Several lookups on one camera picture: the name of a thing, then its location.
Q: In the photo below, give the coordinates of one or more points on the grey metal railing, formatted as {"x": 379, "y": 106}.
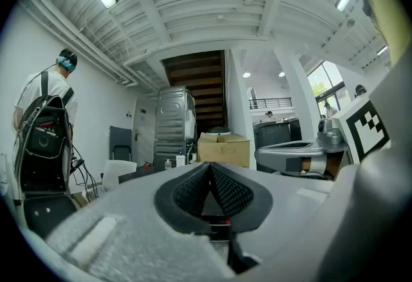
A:
{"x": 270, "y": 103}

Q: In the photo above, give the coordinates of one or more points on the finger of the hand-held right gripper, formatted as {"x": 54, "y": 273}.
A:
{"x": 277, "y": 156}
{"x": 289, "y": 143}

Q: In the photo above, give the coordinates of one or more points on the large cardboard box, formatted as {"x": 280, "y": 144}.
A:
{"x": 225, "y": 152}

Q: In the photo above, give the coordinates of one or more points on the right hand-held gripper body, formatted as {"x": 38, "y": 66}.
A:
{"x": 363, "y": 126}

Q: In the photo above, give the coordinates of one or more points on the black round device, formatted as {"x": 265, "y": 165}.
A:
{"x": 48, "y": 213}

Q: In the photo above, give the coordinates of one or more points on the white bottle with blue cap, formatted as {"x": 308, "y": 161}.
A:
{"x": 180, "y": 160}

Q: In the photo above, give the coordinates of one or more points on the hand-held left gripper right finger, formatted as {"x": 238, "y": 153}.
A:
{"x": 283, "y": 203}

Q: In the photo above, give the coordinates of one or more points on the white door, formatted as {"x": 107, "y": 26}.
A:
{"x": 143, "y": 132}

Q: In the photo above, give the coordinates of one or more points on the large window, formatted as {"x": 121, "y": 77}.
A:
{"x": 326, "y": 84}

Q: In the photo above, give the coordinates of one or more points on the dark folding chair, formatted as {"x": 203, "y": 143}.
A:
{"x": 120, "y": 142}

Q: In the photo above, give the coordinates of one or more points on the silver metal appliance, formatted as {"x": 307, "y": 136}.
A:
{"x": 172, "y": 113}

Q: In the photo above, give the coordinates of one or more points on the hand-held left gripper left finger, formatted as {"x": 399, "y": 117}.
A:
{"x": 128, "y": 226}

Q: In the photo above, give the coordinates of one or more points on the dark grey appliance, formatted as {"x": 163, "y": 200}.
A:
{"x": 169, "y": 153}

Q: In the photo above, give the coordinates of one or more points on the black marble sink countertop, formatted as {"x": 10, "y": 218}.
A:
{"x": 135, "y": 177}

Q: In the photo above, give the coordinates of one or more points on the black backpack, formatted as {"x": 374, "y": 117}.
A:
{"x": 45, "y": 142}

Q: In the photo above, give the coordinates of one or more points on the person's yellow shirt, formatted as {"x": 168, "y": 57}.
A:
{"x": 391, "y": 10}

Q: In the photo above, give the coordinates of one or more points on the brown wooden staircase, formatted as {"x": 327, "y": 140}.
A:
{"x": 199, "y": 87}

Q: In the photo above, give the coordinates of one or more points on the dark grey round counter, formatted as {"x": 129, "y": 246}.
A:
{"x": 277, "y": 132}

